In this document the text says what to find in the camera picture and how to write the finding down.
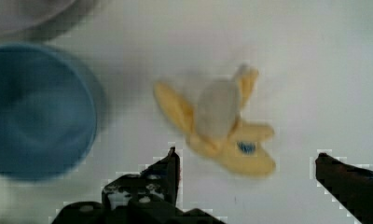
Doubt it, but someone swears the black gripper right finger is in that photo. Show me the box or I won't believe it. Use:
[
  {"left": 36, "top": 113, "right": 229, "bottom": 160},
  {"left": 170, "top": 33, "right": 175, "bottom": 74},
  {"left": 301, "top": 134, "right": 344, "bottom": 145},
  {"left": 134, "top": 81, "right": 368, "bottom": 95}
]
[{"left": 315, "top": 153, "right": 373, "bottom": 224}]

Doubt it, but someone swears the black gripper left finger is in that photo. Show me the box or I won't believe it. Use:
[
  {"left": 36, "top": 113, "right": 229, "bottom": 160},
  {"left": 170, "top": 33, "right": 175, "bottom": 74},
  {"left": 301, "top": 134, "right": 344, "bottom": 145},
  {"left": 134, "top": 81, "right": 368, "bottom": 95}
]
[{"left": 51, "top": 147, "right": 226, "bottom": 224}]

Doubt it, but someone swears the yellow plush peeled banana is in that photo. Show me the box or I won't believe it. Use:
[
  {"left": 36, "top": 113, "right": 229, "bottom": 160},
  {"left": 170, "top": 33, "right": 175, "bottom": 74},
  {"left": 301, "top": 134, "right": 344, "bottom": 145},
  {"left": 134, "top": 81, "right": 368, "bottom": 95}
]
[{"left": 154, "top": 64, "right": 276, "bottom": 177}]

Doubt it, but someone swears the blue bowl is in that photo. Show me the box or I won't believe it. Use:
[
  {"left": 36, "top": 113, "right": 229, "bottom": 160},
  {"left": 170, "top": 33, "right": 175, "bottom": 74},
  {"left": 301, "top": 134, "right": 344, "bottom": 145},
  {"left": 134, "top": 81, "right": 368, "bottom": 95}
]
[{"left": 0, "top": 43, "right": 106, "bottom": 181}]

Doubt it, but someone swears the grey round plate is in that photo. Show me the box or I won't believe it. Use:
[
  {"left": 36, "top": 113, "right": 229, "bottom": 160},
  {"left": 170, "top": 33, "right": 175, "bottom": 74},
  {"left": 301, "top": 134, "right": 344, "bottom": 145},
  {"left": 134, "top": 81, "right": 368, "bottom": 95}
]
[{"left": 0, "top": 0, "right": 99, "bottom": 40}]

